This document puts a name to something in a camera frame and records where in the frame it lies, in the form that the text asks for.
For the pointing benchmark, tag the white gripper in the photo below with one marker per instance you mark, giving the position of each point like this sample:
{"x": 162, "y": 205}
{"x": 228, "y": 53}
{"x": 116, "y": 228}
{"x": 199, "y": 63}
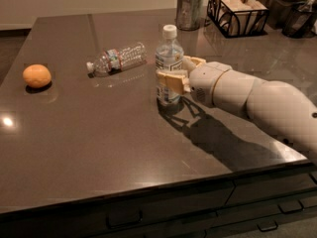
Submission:
{"x": 203, "y": 81}

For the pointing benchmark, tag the black wire basket with packets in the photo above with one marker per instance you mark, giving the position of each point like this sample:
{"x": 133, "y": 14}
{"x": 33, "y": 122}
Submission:
{"x": 237, "y": 18}

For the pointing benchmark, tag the black mesh cup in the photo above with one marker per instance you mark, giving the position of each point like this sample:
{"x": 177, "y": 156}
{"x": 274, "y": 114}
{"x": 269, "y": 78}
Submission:
{"x": 300, "y": 22}

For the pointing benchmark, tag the metal cup with utensils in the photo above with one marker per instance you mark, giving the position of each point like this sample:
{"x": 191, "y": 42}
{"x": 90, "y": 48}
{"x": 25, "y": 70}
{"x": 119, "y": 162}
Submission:
{"x": 188, "y": 14}

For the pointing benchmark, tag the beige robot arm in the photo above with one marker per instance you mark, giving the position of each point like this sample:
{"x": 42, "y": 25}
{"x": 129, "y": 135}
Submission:
{"x": 277, "y": 108}

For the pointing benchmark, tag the dark drawer cabinet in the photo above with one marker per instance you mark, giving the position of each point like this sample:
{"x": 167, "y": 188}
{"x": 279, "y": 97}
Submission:
{"x": 209, "y": 208}

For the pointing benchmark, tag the orange fruit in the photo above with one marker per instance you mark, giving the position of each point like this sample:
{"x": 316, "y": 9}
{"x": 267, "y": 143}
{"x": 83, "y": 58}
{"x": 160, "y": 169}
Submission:
{"x": 37, "y": 76}

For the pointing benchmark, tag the blue label plastic bottle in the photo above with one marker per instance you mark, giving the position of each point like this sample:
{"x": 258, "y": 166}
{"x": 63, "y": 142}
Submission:
{"x": 169, "y": 56}

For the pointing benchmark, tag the dark box with snacks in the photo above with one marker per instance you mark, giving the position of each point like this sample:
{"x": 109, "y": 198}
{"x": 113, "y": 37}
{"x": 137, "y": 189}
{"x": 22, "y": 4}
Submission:
{"x": 280, "y": 4}

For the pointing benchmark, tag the clear crushed water bottle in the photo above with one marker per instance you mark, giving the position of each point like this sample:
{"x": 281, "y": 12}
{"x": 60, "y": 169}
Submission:
{"x": 109, "y": 62}

